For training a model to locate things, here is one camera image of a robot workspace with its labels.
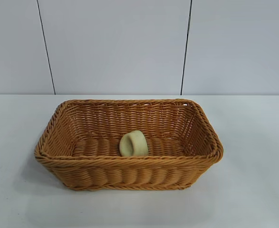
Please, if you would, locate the pale egg yolk pastry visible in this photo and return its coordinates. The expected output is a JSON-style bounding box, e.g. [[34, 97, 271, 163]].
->
[[119, 131, 149, 157]]

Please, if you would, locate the woven wicker basket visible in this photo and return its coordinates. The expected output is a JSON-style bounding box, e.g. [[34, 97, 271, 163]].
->
[[33, 97, 224, 192]]

